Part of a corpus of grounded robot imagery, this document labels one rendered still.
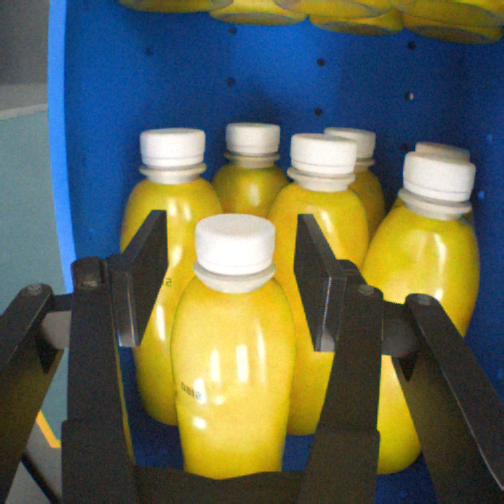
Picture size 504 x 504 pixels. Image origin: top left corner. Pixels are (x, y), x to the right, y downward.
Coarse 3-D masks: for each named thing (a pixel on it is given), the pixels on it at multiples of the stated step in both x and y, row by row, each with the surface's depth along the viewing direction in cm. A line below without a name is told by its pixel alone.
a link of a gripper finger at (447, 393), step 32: (416, 320) 11; (448, 320) 11; (448, 352) 10; (416, 384) 11; (448, 384) 9; (480, 384) 8; (416, 416) 10; (448, 416) 8; (480, 416) 7; (448, 448) 8; (480, 448) 7; (448, 480) 8; (480, 480) 6
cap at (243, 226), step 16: (208, 224) 20; (224, 224) 20; (240, 224) 20; (256, 224) 20; (272, 224) 20; (208, 240) 19; (224, 240) 18; (240, 240) 18; (256, 240) 19; (272, 240) 20; (208, 256) 19; (224, 256) 19; (240, 256) 19; (256, 256) 19; (272, 256) 21; (224, 272) 19; (240, 272) 19
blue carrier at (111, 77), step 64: (64, 0) 14; (64, 64) 15; (128, 64) 24; (192, 64) 28; (256, 64) 31; (384, 64) 30; (448, 64) 27; (64, 128) 17; (128, 128) 25; (192, 128) 30; (320, 128) 33; (384, 128) 32; (448, 128) 28; (64, 192) 18; (128, 192) 27; (384, 192) 34; (64, 256) 19; (128, 384) 30
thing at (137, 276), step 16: (144, 224) 17; (160, 224) 18; (144, 240) 15; (160, 240) 18; (128, 256) 14; (144, 256) 15; (160, 256) 18; (112, 272) 13; (128, 272) 13; (144, 272) 15; (160, 272) 18; (112, 288) 13; (128, 288) 13; (144, 288) 15; (160, 288) 18; (128, 304) 13; (144, 304) 15; (128, 320) 14; (144, 320) 15; (128, 336) 14
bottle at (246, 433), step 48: (192, 288) 21; (240, 288) 20; (192, 336) 20; (240, 336) 19; (288, 336) 21; (192, 384) 20; (240, 384) 20; (288, 384) 22; (192, 432) 22; (240, 432) 21
